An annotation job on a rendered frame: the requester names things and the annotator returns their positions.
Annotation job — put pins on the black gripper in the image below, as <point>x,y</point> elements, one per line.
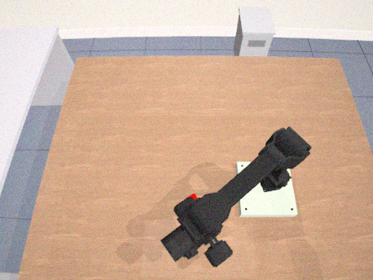
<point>218,252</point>

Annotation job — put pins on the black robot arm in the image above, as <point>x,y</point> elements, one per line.
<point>202,219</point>

